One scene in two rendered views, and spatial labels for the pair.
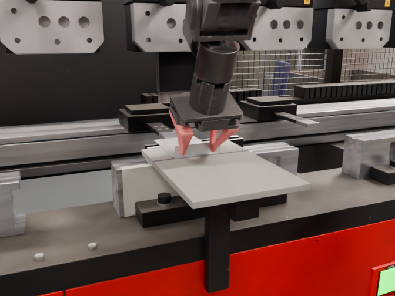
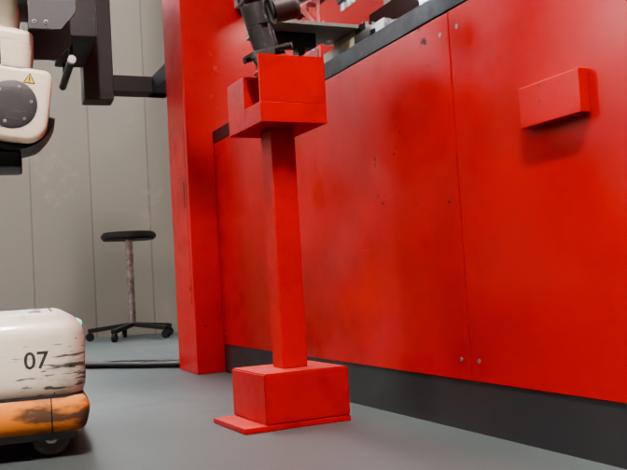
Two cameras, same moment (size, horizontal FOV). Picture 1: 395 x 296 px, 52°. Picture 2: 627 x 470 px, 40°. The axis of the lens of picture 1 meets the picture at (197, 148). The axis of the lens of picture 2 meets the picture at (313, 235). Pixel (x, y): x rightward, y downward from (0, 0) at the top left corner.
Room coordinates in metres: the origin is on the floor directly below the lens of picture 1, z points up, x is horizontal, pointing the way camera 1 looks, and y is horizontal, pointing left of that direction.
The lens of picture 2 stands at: (0.53, -2.36, 0.31)
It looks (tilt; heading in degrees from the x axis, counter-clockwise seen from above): 3 degrees up; 88
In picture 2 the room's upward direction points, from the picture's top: 3 degrees counter-clockwise
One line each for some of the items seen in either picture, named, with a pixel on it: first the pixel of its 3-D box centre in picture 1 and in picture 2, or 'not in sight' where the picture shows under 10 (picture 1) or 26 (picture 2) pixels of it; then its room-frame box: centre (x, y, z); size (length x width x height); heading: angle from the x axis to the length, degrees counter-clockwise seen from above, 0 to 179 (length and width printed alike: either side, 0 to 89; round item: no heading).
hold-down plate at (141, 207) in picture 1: (214, 202); not in sight; (0.72, -0.03, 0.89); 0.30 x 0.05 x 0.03; 112
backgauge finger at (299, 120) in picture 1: (282, 111); not in sight; (1.04, -0.22, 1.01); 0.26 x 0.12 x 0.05; 22
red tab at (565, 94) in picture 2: not in sight; (552, 100); (0.99, -0.99, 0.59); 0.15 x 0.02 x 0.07; 112
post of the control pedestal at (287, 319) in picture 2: not in sight; (284, 247); (0.54, -0.40, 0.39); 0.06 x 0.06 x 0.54; 24
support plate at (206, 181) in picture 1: (214, 167); (301, 33); (0.62, -0.03, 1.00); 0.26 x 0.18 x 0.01; 22
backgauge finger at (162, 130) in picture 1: (155, 121); not in sight; (0.91, 0.10, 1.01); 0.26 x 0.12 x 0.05; 22
